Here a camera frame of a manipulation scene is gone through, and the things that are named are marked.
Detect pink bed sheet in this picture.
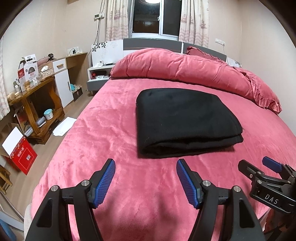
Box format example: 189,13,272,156
31,78,295,240

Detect pink folded duvet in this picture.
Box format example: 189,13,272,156
110,48,282,114

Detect white cabinet wooden desk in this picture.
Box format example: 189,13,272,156
52,52,89,107

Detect wall power socket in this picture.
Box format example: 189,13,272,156
215,38,225,46

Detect right patterned curtain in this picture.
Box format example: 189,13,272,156
178,0,210,48

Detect pink ruffled pillow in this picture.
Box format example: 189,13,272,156
186,46,227,62

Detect red cardboard box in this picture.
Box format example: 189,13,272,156
1,123,37,175

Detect brown wooden shelf table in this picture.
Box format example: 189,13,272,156
8,76,65,145

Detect small teal white pot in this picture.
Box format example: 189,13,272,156
44,109,54,120

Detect grey bed headboard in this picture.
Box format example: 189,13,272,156
123,38,227,62

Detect left patterned curtain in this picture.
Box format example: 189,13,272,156
105,0,134,41

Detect dark window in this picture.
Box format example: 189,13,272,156
129,1,182,40

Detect white paper on floor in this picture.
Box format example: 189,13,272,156
53,117,77,137

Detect white red product box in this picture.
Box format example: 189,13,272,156
18,54,39,92

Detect black pants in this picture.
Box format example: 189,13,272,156
136,88,243,158

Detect patterned curtain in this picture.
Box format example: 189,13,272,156
105,0,134,41
178,0,210,48

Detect white grey nightstand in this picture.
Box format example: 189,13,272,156
86,39,125,95

